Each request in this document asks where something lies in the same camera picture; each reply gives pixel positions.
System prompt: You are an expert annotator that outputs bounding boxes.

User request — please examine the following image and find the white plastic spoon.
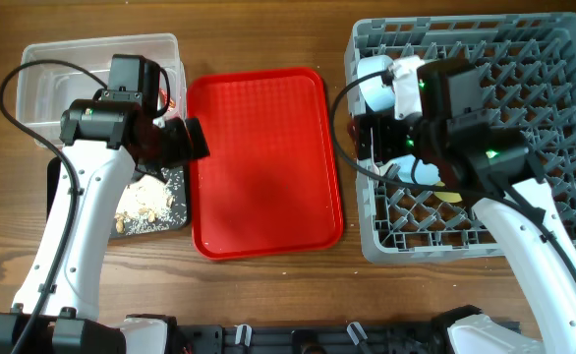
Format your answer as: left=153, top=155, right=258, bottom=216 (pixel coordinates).
left=370, top=164, right=379, bottom=176

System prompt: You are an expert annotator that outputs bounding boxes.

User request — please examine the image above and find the light blue bowl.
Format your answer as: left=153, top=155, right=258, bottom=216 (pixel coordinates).
left=357, top=55, right=395, bottom=112

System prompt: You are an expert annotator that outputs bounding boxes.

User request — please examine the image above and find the light blue plate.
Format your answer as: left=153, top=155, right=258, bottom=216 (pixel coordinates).
left=375, top=154, right=440, bottom=185

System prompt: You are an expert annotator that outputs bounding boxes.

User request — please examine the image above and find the red snack wrapper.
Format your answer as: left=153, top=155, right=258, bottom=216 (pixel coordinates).
left=159, top=88, right=176, bottom=110

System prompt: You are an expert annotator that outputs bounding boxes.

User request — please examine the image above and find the food scraps and rice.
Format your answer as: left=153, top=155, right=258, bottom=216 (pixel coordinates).
left=113, top=169, right=187, bottom=235

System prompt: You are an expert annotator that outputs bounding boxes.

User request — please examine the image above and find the yellow plastic cup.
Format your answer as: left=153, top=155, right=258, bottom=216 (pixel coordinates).
left=434, top=192, right=462, bottom=204

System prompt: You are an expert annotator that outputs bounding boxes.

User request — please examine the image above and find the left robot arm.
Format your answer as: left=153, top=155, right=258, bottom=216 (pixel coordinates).
left=0, top=54, right=209, bottom=353

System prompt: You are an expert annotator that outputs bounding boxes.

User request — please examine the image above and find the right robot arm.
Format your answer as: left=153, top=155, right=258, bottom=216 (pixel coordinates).
left=395, top=59, right=576, bottom=353

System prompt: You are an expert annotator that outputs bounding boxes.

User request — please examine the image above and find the grey dishwasher rack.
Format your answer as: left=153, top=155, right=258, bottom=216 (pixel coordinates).
left=344, top=13, right=576, bottom=264

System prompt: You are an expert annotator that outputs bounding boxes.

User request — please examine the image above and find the black plastic tray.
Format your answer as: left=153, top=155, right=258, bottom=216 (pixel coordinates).
left=46, top=156, right=191, bottom=241

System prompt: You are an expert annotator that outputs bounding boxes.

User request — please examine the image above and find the red serving tray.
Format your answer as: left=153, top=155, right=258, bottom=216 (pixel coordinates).
left=188, top=67, right=344, bottom=261

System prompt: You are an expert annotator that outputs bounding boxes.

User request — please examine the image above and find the clear plastic bin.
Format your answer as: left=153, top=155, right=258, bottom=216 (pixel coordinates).
left=15, top=33, right=187, bottom=148

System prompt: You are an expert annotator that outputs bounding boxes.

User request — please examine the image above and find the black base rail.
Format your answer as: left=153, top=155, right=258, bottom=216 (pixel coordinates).
left=179, top=322, right=454, bottom=354

